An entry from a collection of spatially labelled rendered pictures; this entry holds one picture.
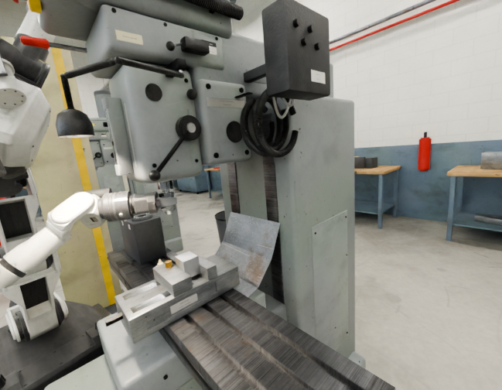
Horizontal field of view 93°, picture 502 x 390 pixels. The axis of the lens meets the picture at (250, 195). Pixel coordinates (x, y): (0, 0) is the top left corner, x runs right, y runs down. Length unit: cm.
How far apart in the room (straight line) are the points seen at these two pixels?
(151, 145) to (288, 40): 43
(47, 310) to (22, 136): 83
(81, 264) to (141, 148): 202
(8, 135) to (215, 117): 58
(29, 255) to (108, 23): 60
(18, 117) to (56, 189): 153
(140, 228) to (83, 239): 147
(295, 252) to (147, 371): 58
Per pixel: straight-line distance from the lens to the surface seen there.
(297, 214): 91
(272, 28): 72
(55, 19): 86
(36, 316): 150
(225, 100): 82
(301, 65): 71
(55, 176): 249
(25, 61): 118
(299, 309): 109
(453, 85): 459
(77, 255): 261
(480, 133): 452
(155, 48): 75
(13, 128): 97
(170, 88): 76
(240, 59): 92
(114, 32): 73
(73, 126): 68
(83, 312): 175
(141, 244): 116
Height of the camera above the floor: 139
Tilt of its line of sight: 11 degrees down
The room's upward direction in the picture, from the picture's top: 5 degrees counter-clockwise
